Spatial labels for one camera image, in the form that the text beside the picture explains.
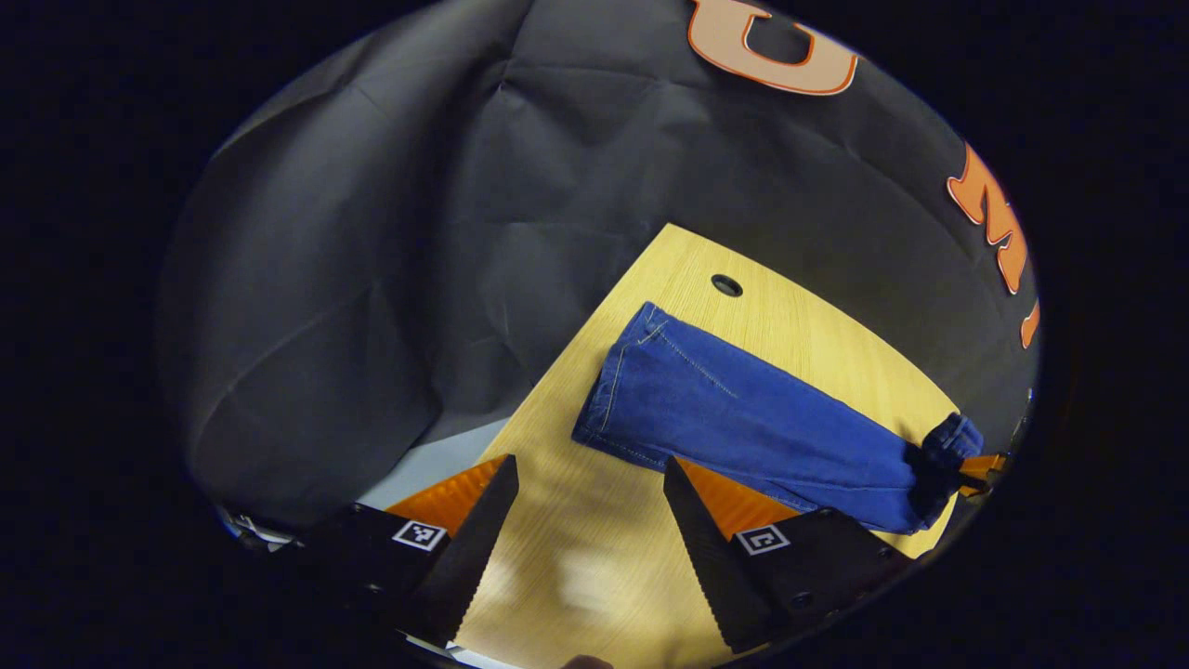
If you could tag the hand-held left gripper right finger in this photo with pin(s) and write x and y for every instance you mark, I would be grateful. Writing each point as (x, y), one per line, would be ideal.
(711, 557)

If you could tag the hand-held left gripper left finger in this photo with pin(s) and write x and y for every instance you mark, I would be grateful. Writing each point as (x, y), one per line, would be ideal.
(474, 548)

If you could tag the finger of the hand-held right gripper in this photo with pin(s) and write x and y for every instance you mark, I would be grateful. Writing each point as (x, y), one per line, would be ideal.
(983, 463)

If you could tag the blue jeans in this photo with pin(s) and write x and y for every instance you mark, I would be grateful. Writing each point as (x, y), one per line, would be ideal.
(743, 418)

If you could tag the black backdrop cloth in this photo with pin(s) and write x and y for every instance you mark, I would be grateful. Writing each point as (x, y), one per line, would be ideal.
(372, 279)

